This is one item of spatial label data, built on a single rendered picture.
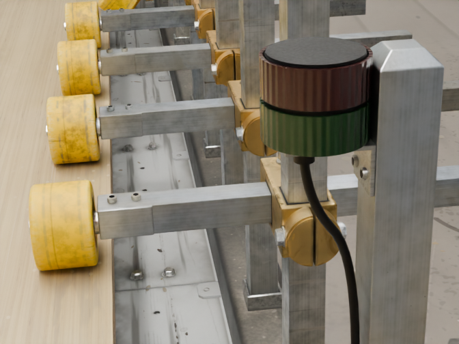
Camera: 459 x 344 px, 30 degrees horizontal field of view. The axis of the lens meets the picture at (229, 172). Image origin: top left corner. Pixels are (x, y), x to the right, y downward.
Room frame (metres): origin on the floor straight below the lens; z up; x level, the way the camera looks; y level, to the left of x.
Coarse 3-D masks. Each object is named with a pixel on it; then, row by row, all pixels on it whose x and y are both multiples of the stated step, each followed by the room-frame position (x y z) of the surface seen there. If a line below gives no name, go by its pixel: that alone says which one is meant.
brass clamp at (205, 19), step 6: (192, 0) 1.50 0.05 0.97; (198, 0) 1.48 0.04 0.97; (198, 6) 1.43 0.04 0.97; (198, 12) 1.41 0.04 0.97; (204, 12) 1.40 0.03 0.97; (210, 12) 1.39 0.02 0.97; (198, 18) 1.41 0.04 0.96; (204, 18) 1.39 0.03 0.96; (210, 18) 1.39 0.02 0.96; (198, 24) 1.40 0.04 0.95; (204, 24) 1.39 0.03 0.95; (210, 24) 1.39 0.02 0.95; (198, 30) 1.40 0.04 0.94; (204, 30) 1.39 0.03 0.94; (210, 30) 1.39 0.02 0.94; (198, 36) 1.41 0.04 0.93; (204, 36) 1.39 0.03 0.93
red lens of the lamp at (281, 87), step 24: (264, 48) 0.45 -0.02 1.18; (264, 72) 0.43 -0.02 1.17; (288, 72) 0.41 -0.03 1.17; (312, 72) 0.41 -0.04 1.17; (336, 72) 0.41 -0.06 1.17; (360, 72) 0.42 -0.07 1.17; (264, 96) 0.43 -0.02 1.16; (288, 96) 0.41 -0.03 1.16; (312, 96) 0.41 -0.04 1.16; (336, 96) 0.41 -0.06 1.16; (360, 96) 0.42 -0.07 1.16
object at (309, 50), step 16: (272, 48) 0.44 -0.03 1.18; (288, 48) 0.44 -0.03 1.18; (304, 48) 0.44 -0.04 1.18; (320, 48) 0.44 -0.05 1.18; (336, 48) 0.44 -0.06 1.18; (352, 48) 0.44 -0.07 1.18; (288, 64) 0.42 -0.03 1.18; (304, 64) 0.41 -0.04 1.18; (320, 64) 0.41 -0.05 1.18; (336, 64) 0.41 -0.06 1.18; (288, 112) 0.42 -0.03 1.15; (304, 112) 0.41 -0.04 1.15; (320, 112) 0.41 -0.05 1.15; (336, 112) 0.41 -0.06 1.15; (368, 144) 0.43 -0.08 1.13; (304, 160) 0.43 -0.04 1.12; (352, 160) 0.45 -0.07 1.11; (368, 160) 0.43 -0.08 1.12; (304, 176) 0.44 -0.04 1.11; (368, 176) 0.43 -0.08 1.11; (368, 192) 0.43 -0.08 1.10; (320, 208) 0.44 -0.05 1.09; (336, 240) 0.44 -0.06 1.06; (352, 272) 0.44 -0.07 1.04; (352, 288) 0.43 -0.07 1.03; (352, 304) 0.43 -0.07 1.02; (352, 320) 0.43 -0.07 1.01; (352, 336) 0.43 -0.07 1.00
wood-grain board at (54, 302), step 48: (0, 0) 1.86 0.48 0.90; (48, 0) 1.84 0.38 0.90; (96, 0) 1.83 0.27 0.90; (0, 48) 1.47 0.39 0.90; (48, 48) 1.46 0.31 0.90; (0, 96) 1.21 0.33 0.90; (48, 96) 1.20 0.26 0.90; (96, 96) 1.19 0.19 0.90; (0, 144) 1.01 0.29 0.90; (48, 144) 1.01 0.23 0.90; (0, 192) 0.87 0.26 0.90; (96, 192) 0.86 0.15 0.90; (0, 240) 0.76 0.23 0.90; (0, 288) 0.66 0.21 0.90; (48, 288) 0.66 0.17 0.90; (96, 288) 0.66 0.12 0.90; (0, 336) 0.59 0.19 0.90; (48, 336) 0.59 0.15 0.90; (96, 336) 0.58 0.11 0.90
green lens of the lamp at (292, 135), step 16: (272, 112) 0.42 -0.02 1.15; (352, 112) 0.41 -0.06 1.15; (368, 112) 0.42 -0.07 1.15; (272, 128) 0.42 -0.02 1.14; (288, 128) 0.41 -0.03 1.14; (304, 128) 0.41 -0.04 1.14; (320, 128) 0.41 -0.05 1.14; (336, 128) 0.41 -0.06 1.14; (352, 128) 0.41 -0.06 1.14; (368, 128) 0.43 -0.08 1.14; (272, 144) 0.42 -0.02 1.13; (288, 144) 0.41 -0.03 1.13; (304, 144) 0.41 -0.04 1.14; (320, 144) 0.41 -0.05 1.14; (336, 144) 0.41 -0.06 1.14; (352, 144) 0.41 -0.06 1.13
